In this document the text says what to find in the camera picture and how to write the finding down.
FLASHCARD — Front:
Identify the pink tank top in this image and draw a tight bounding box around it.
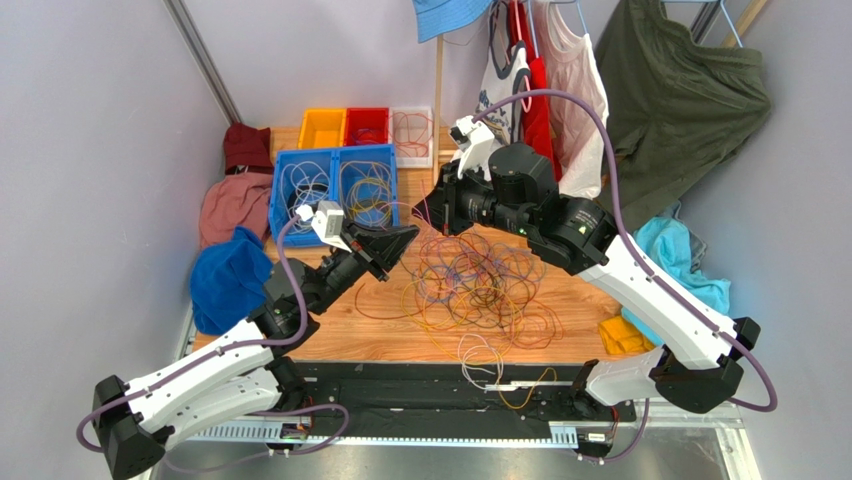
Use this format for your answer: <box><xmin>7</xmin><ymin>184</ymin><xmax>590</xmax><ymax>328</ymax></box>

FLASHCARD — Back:
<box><xmin>533</xmin><ymin>1</ymin><xmax>609</xmax><ymax>199</ymax></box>

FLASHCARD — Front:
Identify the olive green shirt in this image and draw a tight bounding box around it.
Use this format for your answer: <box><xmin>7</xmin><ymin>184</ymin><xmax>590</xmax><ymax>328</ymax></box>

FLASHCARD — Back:
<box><xmin>595</xmin><ymin>1</ymin><xmax>772</xmax><ymax>231</ymax></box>

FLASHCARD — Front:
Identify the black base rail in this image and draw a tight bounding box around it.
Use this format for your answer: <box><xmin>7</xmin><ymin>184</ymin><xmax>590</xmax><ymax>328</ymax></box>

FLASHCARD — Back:
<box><xmin>296</xmin><ymin>362</ymin><xmax>636</xmax><ymax>440</ymax></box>

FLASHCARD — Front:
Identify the wooden rack pole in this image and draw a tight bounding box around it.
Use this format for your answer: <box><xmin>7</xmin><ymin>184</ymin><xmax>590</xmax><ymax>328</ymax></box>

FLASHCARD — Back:
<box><xmin>432</xmin><ymin>34</ymin><xmax>444</xmax><ymax>183</ymax></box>

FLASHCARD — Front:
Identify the cyan cloth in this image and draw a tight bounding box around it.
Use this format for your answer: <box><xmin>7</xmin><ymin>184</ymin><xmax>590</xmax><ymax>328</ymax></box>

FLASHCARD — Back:
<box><xmin>621</xmin><ymin>217</ymin><xmax>731</xmax><ymax>347</ymax></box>

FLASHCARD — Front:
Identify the yellow cloth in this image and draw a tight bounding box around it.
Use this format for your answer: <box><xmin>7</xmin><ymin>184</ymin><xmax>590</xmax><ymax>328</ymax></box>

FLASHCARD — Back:
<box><xmin>598</xmin><ymin>315</ymin><xmax>655</xmax><ymax>355</ymax></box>

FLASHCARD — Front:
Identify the blue double bin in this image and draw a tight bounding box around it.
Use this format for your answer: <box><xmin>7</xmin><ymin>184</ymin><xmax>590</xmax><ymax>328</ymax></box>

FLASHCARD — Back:
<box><xmin>268</xmin><ymin>144</ymin><xmax>401</xmax><ymax>248</ymax></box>

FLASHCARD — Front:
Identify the metal corner post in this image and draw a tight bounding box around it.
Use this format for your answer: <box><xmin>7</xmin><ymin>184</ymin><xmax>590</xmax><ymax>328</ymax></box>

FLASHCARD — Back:
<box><xmin>163</xmin><ymin>0</ymin><xmax>243</xmax><ymax>124</ymax></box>

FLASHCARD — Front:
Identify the red garment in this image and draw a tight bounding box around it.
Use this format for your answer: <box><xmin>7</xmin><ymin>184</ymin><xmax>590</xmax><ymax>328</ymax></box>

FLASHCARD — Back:
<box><xmin>508</xmin><ymin>1</ymin><xmax>562</xmax><ymax>180</ymax></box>

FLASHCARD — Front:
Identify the blue bucket hat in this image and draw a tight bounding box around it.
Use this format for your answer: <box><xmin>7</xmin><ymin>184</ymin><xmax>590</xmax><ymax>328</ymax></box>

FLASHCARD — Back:
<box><xmin>412</xmin><ymin>0</ymin><xmax>492</xmax><ymax>43</ymax></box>

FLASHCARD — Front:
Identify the white printed shirt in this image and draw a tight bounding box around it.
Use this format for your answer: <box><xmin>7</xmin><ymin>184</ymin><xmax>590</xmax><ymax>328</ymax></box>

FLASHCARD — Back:
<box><xmin>476</xmin><ymin>1</ymin><xmax>530</xmax><ymax>152</ymax></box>

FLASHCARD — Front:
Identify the tangled coloured cable pile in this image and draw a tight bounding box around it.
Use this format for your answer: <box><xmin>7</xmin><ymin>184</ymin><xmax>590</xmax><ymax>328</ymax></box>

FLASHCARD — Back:
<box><xmin>352</xmin><ymin>222</ymin><xmax>567</xmax><ymax>411</ymax></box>

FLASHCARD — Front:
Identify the pink cloth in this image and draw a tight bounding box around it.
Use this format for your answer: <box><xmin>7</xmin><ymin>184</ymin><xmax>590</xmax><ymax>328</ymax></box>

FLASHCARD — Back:
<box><xmin>199</xmin><ymin>172</ymin><xmax>273</xmax><ymax>248</ymax></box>

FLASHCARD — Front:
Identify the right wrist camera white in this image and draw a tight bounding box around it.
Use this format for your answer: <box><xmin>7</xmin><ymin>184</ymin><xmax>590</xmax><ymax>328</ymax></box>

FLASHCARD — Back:
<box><xmin>450</xmin><ymin>116</ymin><xmax>495</xmax><ymax>181</ymax></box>

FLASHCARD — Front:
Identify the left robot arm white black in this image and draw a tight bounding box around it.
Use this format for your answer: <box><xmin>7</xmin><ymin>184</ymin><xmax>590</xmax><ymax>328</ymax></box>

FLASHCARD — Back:
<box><xmin>76</xmin><ymin>220</ymin><xmax>420</xmax><ymax>479</ymax></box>

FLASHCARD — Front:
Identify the yellow cable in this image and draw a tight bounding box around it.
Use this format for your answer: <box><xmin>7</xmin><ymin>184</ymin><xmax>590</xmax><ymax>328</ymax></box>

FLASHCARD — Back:
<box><xmin>339</xmin><ymin>160</ymin><xmax>395</xmax><ymax>228</ymax></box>

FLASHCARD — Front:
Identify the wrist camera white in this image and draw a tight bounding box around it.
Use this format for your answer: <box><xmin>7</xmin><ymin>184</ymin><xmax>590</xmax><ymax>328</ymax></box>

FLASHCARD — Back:
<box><xmin>296</xmin><ymin>200</ymin><xmax>351</xmax><ymax>252</ymax></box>
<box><xmin>450</xmin><ymin>116</ymin><xmax>495</xmax><ymax>181</ymax></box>

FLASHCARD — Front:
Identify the orange cable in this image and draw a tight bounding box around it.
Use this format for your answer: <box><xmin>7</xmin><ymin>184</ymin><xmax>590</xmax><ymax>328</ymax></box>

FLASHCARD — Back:
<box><xmin>391</xmin><ymin>111</ymin><xmax>434</xmax><ymax>159</ymax></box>

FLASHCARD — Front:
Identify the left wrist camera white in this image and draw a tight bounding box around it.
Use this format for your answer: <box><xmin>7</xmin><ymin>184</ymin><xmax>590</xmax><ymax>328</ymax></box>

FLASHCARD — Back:
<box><xmin>296</xmin><ymin>200</ymin><xmax>351</xmax><ymax>252</ymax></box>

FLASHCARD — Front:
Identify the white small bin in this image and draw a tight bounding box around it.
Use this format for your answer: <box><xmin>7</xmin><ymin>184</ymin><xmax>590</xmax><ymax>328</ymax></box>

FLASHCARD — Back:
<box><xmin>389</xmin><ymin>107</ymin><xmax>435</xmax><ymax>169</ymax></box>

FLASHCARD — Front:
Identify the blue cloth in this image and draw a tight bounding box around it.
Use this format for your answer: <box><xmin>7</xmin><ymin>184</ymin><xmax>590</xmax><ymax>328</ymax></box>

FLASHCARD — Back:
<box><xmin>189</xmin><ymin>226</ymin><xmax>273</xmax><ymax>336</ymax></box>

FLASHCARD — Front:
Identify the dark red cloth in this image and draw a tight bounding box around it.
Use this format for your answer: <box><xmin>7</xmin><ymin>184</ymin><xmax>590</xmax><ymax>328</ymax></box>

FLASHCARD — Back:
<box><xmin>223</xmin><ymin>122</ymin><xmax>274</xmax><ymax>175</ymax></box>

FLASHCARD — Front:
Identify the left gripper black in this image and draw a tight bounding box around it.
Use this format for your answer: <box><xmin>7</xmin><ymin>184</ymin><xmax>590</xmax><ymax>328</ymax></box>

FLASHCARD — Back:
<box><xmin>306</xmin><ymin>218</ymin><xmax>420</xmax><ymax>316</ymax></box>

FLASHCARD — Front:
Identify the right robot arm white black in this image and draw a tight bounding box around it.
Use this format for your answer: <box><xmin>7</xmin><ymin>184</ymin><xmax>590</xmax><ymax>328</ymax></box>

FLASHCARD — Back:
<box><xmin>415</xmin><ymin>143</ymin><xmax>760</xmax><ymax>413</ymax></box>

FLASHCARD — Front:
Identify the red small bin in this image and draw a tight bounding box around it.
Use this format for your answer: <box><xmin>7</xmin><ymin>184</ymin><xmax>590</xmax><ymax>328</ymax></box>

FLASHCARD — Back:
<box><xmin>343</xmin><ymin>107</ymin><xmax>390</xmax><ymax>146</ymax></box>

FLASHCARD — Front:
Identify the yellow small bin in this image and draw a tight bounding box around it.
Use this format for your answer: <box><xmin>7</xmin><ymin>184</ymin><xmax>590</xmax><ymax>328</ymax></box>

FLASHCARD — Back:
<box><xmin>297</xmin><ymin>108</ymin><xmax>346</xmax><ymax>150</ymax></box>

